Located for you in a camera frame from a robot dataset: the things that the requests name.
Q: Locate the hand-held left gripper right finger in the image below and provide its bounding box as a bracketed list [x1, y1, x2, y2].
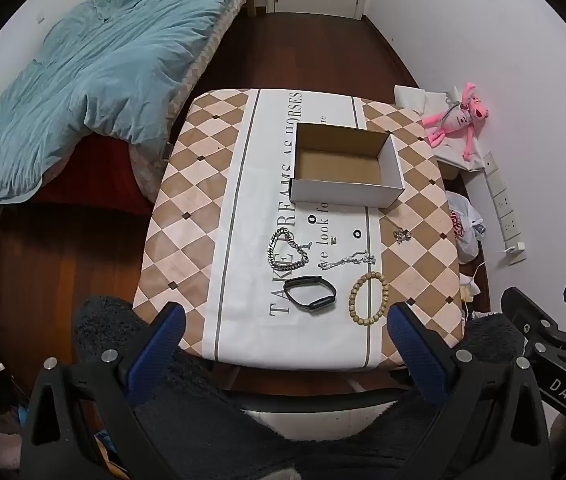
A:
[387, 301, 554, 480]

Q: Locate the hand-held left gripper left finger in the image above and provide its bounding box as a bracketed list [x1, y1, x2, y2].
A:
[19, 301, 187, 480]

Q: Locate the wooden bead bracelet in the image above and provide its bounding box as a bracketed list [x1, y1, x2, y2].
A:
[348, 271, 390, 328]

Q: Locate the black fitness band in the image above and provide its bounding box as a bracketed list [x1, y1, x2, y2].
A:
[282, 275, 339, 313]

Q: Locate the thin silver pendant necklace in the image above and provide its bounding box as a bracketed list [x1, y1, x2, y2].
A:
[387, 212, 412, 245]

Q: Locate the silver chain bracelet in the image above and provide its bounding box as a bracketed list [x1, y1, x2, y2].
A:
[267, 227, 311, 272]

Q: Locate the white cardboard box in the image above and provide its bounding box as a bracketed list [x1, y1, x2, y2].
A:
[289, 121, 407, 209]

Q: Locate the white charger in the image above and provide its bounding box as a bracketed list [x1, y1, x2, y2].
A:
[505, 241, 528, 266]

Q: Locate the white plastic bag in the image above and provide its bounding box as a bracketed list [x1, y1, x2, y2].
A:
[445, 191, 486, 263]

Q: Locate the pink plush toy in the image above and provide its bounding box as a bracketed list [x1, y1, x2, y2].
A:
[422, 81, 486, 160]

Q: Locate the checkered tablecloth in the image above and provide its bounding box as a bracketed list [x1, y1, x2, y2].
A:
[132, 88, 466, 372]

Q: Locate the light blue blanket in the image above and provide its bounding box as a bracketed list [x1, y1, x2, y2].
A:
[0, 0, 236, 204]

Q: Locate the bed with patterned mattress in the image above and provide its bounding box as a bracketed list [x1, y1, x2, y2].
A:
[0, 0, 269, 221]

